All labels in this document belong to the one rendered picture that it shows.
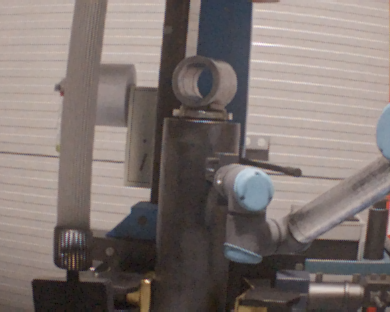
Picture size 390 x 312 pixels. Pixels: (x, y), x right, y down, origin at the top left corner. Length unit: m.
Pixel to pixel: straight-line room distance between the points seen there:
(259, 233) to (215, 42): 0.96
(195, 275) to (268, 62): 2.21
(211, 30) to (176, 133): 0.58
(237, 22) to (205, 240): 0.82
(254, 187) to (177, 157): 0.41
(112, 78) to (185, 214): 1.06
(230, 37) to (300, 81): 1.63
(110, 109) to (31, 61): 1.46
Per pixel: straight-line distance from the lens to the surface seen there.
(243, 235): 1.70
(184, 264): 2.06
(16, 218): 4.41
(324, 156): 4.11
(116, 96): 2.95
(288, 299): 2.04
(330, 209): 1.67
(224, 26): 2.52
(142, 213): 2.37
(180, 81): 2.11
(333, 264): 2.33
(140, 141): 2.96
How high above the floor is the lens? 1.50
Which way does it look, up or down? 4 degrees down
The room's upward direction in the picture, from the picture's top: 4 degrees clockwise
